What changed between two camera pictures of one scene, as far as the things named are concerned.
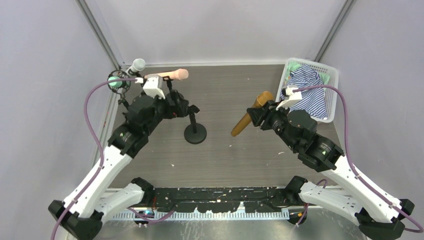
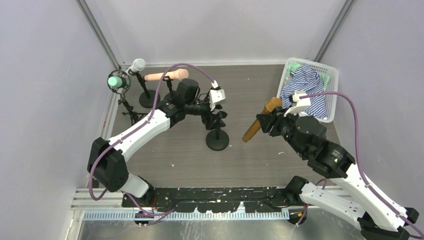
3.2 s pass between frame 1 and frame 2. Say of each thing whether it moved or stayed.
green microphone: stayed
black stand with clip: moved
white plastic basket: stayed
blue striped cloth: stayed
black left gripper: moved
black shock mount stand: stayed
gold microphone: moved
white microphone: stayed
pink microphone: stayed
